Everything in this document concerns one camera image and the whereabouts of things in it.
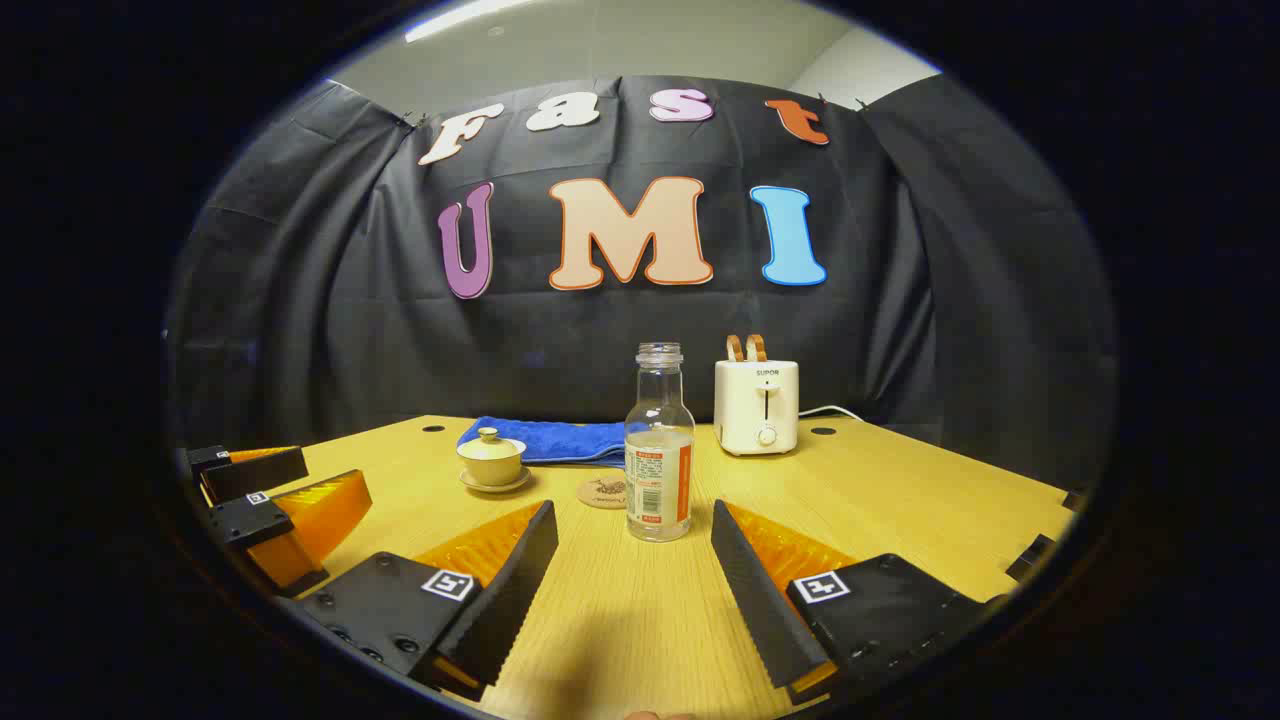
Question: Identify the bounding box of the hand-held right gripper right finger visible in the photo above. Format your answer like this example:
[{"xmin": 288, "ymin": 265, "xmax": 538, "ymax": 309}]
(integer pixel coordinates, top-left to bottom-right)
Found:
[{"xmin": 710, "ymin": 498, "xmax": 1011, "ymax": 706}]

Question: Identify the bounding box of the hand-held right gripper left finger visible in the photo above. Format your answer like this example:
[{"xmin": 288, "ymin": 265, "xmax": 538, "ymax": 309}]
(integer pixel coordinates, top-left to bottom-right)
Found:
[{"xmin": 285, "ymin": 500, "xmax": 561, "ymax": 701}]

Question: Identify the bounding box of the beige ceramic teacup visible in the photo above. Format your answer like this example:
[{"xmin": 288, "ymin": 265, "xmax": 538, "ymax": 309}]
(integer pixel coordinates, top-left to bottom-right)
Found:
[{"xmin": 458, "ymin": 450, "xmax": 526, "ymax": 488}]

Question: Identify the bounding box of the clear plastic water bottle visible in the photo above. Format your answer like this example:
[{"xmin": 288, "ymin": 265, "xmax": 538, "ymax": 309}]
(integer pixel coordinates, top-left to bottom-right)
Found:
[{"xmin": 624, "ymin": 342, "xmax": 696, "ymax": 543}]

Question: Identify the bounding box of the beige ceramic saucer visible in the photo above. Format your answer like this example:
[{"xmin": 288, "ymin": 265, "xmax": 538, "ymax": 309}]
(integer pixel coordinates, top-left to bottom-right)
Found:
[{"xmin": 459, "ymin": 466, "xmax": 532, "ymax": 495}]

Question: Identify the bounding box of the blue towel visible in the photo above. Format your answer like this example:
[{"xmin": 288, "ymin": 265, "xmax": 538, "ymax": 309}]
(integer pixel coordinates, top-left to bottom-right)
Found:
[{"xmin": 457, "ymin": 416, "xmax": 629, "ymax": 469}]

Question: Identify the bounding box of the cream toaster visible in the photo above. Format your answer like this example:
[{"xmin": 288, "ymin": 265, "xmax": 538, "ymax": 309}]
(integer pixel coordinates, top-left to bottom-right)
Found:
[{"xmin": 714, "ymin": 358, "xmax": 800, "ymax": 457}]

